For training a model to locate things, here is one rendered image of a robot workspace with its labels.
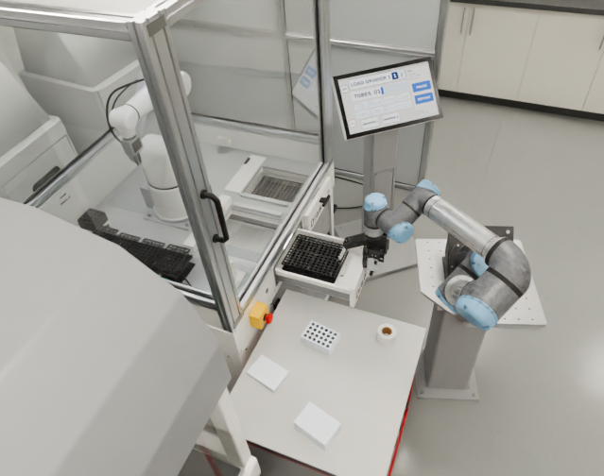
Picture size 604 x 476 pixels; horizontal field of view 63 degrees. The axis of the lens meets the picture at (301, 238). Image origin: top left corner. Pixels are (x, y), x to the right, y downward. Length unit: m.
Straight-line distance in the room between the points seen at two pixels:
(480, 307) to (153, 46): 1.02
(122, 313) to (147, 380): 0.12
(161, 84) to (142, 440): 0.70
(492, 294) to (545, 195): 2.49
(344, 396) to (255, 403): 0.31
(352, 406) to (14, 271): 1.18
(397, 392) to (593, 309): 1.70
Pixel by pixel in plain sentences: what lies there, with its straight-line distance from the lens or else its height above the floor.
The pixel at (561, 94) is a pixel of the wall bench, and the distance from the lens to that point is 4.63.
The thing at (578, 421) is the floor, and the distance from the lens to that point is 2.81.
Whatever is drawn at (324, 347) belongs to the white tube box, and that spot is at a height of 0.80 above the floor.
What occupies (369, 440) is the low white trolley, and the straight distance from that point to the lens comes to 1.72.
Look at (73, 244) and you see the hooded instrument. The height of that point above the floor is 1.75.
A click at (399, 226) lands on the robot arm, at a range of 1.61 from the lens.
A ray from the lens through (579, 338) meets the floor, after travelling 3.08.
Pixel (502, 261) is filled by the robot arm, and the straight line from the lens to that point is 1.45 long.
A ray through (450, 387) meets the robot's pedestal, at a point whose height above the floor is 0.03.
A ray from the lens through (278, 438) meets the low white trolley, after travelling 1.73.
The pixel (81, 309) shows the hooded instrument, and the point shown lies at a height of 1.72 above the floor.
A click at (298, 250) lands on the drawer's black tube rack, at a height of 0.90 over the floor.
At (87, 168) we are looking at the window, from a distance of 1.51.
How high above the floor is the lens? 2.35
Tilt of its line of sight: 45 degrees down
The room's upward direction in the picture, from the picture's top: 6 degrees counter-clockwise
